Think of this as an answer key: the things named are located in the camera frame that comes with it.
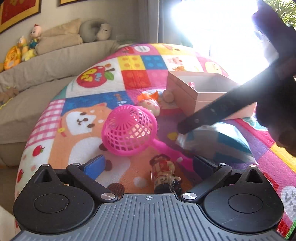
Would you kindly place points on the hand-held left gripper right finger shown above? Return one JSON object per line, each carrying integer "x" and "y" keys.
{"x": 203, "y": 163}

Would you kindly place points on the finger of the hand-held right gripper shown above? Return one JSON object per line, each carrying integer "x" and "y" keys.
{"x": 208, "y": 113}

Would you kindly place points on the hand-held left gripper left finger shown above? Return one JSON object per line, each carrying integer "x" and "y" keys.
{"x": 94, "y": 165}

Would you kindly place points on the blue and white packet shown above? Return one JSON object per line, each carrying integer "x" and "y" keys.
{"x": 222, "y": 143}

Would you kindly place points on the pink cardboard box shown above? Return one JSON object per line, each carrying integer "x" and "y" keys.
{"x": 185, "y": 97}

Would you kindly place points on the small pink toy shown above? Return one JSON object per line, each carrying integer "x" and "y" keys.
{"x": 192, "y": 85}

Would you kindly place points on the red and black figurine toy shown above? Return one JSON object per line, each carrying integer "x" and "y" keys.
{"x": 164, "y": 172}

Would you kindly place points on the pink plastic basket scoop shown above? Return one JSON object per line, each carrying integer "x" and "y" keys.
{"x": 124, "y": 129}

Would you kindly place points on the pastel toy with orange part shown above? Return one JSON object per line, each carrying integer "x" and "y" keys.
{"x": 150, "y": 104}

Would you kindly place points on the beige egg toy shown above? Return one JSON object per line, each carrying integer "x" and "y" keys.
{"x": 168, "y": 96}

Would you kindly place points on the green leafy plant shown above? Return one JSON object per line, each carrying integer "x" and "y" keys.
{"x": 285, "y": 9}

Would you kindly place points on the colourful printed play mat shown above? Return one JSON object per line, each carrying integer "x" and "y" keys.
{"x": 138, "y": 78}

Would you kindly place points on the brown curtain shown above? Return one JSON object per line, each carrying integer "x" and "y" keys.
{"x": 166, "y": 23}

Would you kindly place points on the beige sofa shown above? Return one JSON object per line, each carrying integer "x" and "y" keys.
{"x": 34, "y": 76}

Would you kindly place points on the brown plush toy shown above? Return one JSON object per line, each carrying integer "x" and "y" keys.
{"x": 9, "y": 93}

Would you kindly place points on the yellow duck plush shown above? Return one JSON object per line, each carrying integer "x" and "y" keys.
{"x": 25, "y": 49}

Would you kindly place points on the beige cushion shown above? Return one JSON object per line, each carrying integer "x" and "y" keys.
{"x": 60, "y": 34}

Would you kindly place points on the orange and yellow plush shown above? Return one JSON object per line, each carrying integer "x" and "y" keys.
{"x": 11, "y": 59}

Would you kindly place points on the grey bear neck pillow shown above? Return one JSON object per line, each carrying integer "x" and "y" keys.
{"x": 92, "y": 30}

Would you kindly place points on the doll with red hair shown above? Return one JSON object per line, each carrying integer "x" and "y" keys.
{"x": 34, "y": 34}

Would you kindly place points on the red framed wall picture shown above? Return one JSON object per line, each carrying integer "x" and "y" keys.
{"x": 69, "y": 2}
{"x": 16, "y": 11}

